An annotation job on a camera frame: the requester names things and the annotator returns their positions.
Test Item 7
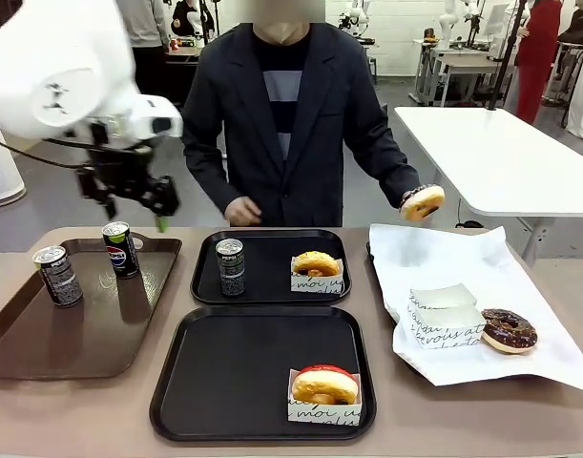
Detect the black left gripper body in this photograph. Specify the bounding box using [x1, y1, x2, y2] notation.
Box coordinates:
[113, 174, 180, 217]

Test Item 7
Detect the black Pepsi can showing logo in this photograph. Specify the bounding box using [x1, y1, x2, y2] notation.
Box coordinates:
[101, 220, 141, 280]

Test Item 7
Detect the black patterned Pepsi can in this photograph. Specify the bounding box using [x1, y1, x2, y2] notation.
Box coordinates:
[31, 244, 84, 308]
[215, 238, 247, 299]

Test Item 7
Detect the yellow glazed donut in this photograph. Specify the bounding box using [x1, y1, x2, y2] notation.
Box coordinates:
[292, 250, 341, 279]

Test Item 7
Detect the red glazed donut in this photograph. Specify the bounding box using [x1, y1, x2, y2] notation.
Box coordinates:
[290, 364, 361, 406]

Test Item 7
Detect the chocolate-topped plain donut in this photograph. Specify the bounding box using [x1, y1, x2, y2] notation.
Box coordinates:
[399, 184, 447, 222]

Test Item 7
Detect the person's right forearm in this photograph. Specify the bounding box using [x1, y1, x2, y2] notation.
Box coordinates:
[182, 140, 245, 217]

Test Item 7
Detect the person's left forearm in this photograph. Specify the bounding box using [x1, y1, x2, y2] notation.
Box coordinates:
[347, 136, 422, 207]

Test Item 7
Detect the person's right hand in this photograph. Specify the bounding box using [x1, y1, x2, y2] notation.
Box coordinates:
[223, 195, 263, 228]

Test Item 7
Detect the person's left hand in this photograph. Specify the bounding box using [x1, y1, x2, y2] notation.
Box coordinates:
[397, 185, 421, 211]

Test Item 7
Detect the black plastic serving tray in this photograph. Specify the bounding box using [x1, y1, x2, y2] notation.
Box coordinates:
[190, 228, 353, 306]
[149, 304, 378, 443]

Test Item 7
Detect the person in dark blazer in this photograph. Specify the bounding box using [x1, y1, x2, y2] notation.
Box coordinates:
[181, 0, 422, 228]

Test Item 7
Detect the dark background work table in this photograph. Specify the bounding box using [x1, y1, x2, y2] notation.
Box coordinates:
[164, 44, 202, 107]

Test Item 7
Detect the brown plastic serving tray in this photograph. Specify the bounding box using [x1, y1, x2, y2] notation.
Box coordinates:
[0, 237, 183, 381]

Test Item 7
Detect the person in grey sweater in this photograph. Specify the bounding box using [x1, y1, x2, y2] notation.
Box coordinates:
[116, 0, 172, 94]

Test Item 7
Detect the white paper sheet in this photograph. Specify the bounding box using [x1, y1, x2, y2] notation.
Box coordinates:
[367, 222, 583, 392]

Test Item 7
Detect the large white table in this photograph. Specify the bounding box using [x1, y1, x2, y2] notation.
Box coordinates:
[394, 105, 583, 268]

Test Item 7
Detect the white background workbench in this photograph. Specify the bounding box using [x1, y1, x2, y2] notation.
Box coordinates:
[411, 36, 503, 107]

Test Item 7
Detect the chocolate sprinkled donut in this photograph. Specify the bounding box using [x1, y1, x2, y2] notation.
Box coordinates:
[480, 307, 539, 355]

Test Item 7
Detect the black stand pole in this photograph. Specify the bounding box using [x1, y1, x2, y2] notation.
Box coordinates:
[485, 0, 527, 112]

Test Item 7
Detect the person in red apron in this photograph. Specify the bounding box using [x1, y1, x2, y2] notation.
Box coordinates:
[514, 0, 565, 126]

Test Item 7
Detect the seated person in black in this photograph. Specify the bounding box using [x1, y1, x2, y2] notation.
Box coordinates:
[556, 0, 583, 102]

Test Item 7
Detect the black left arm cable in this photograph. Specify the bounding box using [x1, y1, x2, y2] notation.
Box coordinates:
[0, 123, 90, 169]

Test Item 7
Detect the white cylindrical pedestal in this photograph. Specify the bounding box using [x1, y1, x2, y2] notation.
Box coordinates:
[0, 126, 28, 210]

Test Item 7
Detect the black floor cable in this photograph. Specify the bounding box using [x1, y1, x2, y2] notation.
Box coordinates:
[454, 197, 486, 230]

